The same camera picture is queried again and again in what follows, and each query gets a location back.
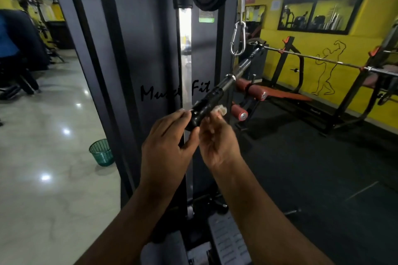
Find person's left hand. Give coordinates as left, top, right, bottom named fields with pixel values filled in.
left=140, top=108, right=201, bottom=200

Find person's right hand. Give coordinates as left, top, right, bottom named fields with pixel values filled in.
left=198, top=110, right=243, bottom=171

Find white cleaning wipe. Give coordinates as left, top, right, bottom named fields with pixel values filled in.
left=211, top=104, right=228, bottom=118

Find chrome black bar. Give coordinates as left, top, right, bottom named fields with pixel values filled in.
left=185, top=46, right=263, bottom=132

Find person's left forearm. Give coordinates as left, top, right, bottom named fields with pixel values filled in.
left=74, top=187, right=184, bottom=265

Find person's right forearm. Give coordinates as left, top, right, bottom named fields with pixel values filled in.
left=214, top=156, right=335, bottom=265

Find green mesh waste bin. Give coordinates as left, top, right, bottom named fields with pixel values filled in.
left=89, top=138, right=115, bottom=168

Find dark grey cabinet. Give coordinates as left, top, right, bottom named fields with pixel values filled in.
left=248, top=41, right=269, bottom=80

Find black orange bench press rack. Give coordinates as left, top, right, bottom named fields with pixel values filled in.
left=270, top=22, right=398, bottom=135

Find silver carabiner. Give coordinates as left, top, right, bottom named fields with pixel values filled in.
left=230, top=21, right=248, bottom=57

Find chrome barbell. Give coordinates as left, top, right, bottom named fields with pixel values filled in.
left=248, top=41, right=398, bottom=77

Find black yellow background machines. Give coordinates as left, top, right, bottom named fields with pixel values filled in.
left=17, top=0, right=75, bottom=63

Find dark framed yellow window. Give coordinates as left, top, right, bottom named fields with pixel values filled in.
left=277, top=0, right=368, bottom=36

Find grey base plate white label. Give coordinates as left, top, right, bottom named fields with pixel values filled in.
left=207, top=212, right=252, bottom=265

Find black weight machine frame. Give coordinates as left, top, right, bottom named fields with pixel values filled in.
left=46, top=0, right=246, bottom=265

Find frameless wall mirror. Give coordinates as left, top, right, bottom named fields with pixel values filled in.
left=244, top=4, right=267, bottom=26

